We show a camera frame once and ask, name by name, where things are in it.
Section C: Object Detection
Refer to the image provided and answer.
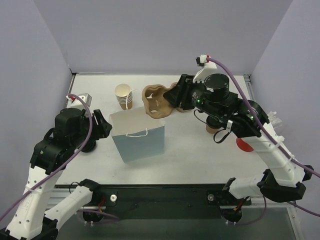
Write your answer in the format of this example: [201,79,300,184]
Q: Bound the light blue paper bag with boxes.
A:
[109,106,165,163]

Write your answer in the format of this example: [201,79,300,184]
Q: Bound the stack of brown paper cups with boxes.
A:
[114,83,133,110]

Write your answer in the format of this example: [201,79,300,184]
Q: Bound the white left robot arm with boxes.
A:
[0,93,112,240]

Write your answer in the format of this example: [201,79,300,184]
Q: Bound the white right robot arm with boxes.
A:
[163,55,313,204]

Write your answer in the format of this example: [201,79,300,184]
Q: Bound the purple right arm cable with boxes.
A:
[208,57,320,226]

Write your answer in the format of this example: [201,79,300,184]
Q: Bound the remaining brown pulp carrier stack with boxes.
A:
[170,82,191,113]

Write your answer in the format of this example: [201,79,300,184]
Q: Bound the brown cup with black lid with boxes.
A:
[206,117,222,134]

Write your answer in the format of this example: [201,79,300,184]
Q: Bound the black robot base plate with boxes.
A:
[87,183,251,222]

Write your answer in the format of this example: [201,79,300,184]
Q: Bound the brown pulp cup carrier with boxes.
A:
[141,84,174,119]

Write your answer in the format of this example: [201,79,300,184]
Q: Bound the red straw holder cup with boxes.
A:
[236,138,254,153]

